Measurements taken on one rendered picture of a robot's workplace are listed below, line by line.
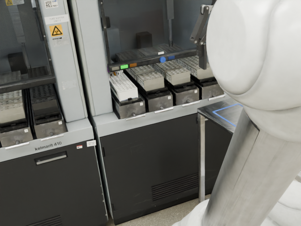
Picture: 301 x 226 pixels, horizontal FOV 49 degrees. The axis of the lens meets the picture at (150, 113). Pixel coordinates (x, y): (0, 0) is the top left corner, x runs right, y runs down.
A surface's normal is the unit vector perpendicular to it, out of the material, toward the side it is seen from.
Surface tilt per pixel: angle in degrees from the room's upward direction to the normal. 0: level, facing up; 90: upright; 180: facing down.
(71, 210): 90
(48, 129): 90
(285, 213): 49
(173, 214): 0
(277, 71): 95
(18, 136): 90
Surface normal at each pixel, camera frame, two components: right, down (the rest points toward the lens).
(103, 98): 0.36, 0.40
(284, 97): -0.16, 0.85
